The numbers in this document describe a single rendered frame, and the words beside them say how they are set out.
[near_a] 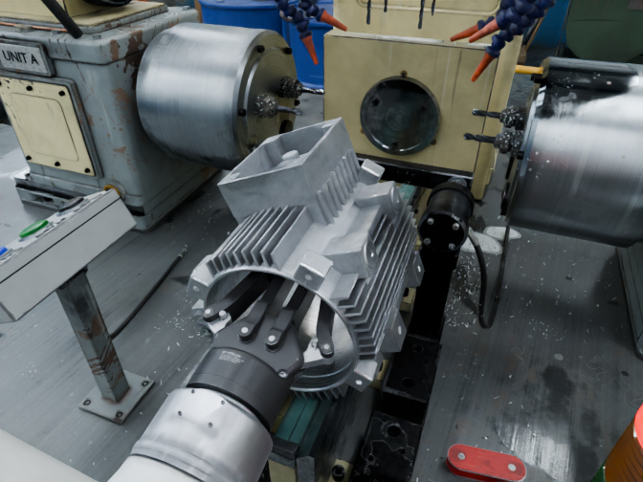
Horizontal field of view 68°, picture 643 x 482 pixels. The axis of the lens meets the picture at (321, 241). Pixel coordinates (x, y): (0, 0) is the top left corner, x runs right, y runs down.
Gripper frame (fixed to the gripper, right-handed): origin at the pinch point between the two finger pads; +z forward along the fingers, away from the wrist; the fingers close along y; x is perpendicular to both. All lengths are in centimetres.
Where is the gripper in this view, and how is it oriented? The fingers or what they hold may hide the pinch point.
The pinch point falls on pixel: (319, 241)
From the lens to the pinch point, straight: 50.2
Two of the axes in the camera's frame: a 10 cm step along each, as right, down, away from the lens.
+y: -9.3, -2.1, 2.9
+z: 3.6, -6.6, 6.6
